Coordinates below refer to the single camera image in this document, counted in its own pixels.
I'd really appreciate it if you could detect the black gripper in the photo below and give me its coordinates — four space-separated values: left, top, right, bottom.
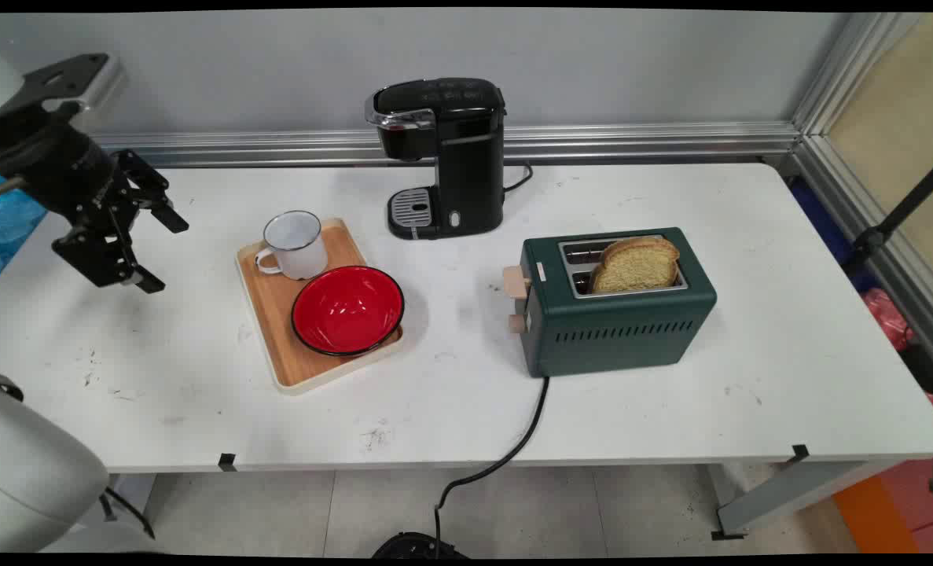
0 110 190 295

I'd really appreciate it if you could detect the blue plastic sheet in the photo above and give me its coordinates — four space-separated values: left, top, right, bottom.
0 167 49 289

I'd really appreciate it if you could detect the white enamel mug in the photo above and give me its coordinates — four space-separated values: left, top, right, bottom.
255 210 329 281

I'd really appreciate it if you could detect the wooden tray with cream rim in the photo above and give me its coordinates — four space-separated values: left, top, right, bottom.
235 218 404 395

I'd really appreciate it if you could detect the red bowl with black rim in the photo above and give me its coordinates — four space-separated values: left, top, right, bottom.
291 266 406 357

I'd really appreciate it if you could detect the black coffee machine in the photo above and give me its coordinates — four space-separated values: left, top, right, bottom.
365 77 508 241

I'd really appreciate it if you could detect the black round floor socket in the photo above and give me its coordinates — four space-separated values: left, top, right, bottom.
370 531 471 560

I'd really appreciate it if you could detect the green toaster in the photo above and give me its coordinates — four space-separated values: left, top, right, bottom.
502 227 718 379

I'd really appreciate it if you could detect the slice of toast bread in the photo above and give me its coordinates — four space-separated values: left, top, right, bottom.
590 237 681 295

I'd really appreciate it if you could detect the blue bin under table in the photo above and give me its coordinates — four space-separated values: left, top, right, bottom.
788 176 860 270

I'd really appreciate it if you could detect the grey table leg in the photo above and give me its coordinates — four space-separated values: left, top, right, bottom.
708 459 903 542

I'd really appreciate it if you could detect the pink plastic bag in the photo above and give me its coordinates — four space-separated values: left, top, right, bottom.
861 287 920 352

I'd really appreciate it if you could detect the black tripod pole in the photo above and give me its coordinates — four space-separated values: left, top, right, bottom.
850 156 933 274

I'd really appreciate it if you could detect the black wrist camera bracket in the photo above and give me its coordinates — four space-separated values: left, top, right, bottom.
0 53 127 119

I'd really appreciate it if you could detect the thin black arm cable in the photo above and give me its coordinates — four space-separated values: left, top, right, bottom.
98 486 157 542

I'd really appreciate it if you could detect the black toaster power cable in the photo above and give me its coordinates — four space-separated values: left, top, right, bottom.
433 377 551 543

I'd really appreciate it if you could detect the long horizontal aluminium frame rail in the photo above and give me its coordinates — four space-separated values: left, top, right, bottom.
89 120 800 169

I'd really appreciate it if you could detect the angled aluminium frame rail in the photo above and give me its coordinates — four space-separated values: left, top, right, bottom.
785 12 933 370

